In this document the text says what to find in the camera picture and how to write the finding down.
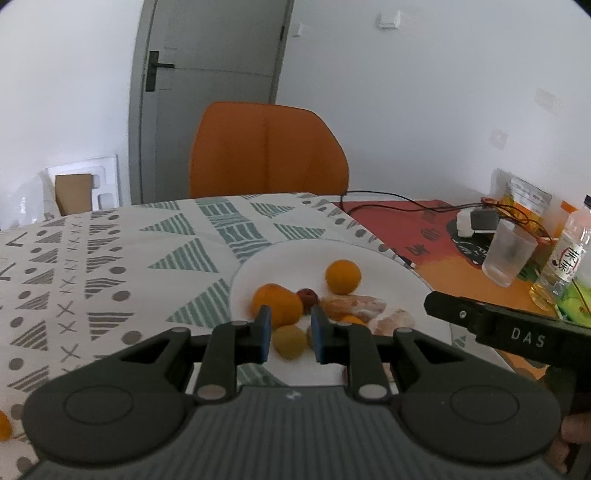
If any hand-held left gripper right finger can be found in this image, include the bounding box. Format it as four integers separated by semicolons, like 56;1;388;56
309;304;466;404

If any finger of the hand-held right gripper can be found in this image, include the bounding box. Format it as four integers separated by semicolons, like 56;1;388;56
424;290;486;345

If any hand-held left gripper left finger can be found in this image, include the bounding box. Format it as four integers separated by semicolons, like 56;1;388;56
106;305;272;404

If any peeled citrus piece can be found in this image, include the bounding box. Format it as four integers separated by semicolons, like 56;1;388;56
320;294;389;322
367;308;415;337

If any white plate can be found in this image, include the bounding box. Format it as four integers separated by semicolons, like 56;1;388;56
229;239;467;388

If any person's right hand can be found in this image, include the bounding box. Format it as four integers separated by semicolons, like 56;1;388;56
555;412;591;474

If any dark red jujube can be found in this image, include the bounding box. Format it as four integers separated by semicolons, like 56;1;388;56
295;287;320;317

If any green package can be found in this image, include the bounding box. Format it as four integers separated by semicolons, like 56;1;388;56
556;277;591;328

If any clear plastic cup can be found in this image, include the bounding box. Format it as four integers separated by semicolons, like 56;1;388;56
481;218;539;288

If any clear drink bottle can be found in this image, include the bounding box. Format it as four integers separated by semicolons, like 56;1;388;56
530;195;591;311

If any white black charger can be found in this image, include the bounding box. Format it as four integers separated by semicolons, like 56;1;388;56
456;207;499;238

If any red orange table mat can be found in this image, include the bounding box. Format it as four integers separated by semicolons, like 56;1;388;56
344;198;591;370

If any yellow snack bag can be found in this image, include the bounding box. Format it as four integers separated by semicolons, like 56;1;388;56
503;178;553;222

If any white carton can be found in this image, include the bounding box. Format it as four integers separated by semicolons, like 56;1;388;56
491;168;514;200

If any patterned white tablecloth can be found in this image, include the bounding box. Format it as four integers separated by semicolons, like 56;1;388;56
0;191;515;478

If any orange chair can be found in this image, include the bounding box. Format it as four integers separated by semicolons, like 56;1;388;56
189;102;350;199

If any white styrofoam packaging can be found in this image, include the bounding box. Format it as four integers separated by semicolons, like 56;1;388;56
46;154;120;215

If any brown cardboard piece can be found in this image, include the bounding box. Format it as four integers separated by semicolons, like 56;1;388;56
54;173;93;217

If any clear plastic bag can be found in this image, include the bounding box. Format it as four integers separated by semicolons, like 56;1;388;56
0;173;58;229

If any grey door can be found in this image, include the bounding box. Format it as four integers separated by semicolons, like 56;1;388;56
128;0;296;206

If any thin orange wire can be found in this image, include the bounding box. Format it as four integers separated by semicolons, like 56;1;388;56
480;198;555;243

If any black cable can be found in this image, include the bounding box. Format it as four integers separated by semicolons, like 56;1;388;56
339;189;462;215

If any black door handle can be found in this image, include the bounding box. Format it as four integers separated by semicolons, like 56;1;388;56
145;51;175;93

